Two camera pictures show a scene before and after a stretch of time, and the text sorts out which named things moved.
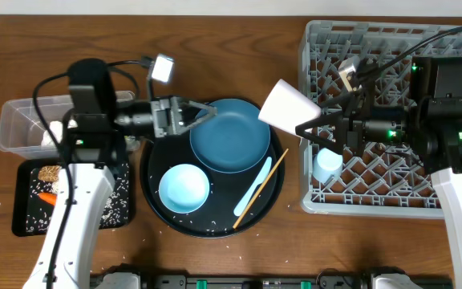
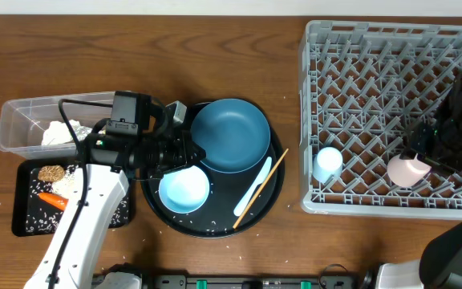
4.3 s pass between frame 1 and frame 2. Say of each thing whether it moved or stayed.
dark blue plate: stayed
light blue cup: stayed
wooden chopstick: stayed
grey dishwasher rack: stayed
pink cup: moved
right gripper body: moved
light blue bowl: stayed
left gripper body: moved
